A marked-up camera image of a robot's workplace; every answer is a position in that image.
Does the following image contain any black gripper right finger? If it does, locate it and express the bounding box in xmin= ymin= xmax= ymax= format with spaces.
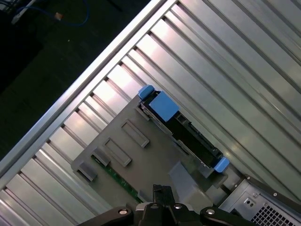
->
xmin=162 ymin=185 xmax=257 ymax=226

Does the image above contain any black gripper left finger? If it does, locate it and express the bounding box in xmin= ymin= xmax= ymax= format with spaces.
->
xmin=82 ymin=185 xmax=165 ymax=226

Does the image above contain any hard disk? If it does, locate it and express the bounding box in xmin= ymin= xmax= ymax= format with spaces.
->
xmin=138 ymin=85 xmax=230 ymax=174

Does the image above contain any green RAM stick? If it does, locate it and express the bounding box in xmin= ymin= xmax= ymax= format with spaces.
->
xmin=93 ymin=156 xmax=144 ymax=203

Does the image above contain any grey parts rack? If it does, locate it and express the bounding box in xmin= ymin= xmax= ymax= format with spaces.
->
xmin=71 ymin=96 xmax=238 ymax=208

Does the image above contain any black PC case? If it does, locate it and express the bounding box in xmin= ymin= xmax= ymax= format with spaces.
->
xmin=217 ymin=175 xmax=301 ymax=226

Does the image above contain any blue floor cable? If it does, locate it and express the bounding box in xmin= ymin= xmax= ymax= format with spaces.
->
xmin=14 ymin=0 xmax=91 ymax=26

